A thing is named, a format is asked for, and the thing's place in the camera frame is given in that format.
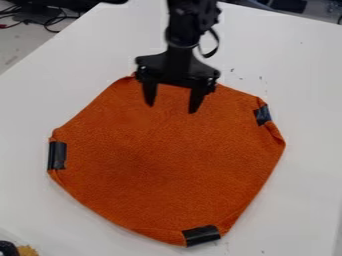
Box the orange cloth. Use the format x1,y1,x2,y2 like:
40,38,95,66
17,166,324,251
45,71,288,248

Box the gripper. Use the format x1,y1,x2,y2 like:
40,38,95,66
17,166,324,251
133,43,222,115

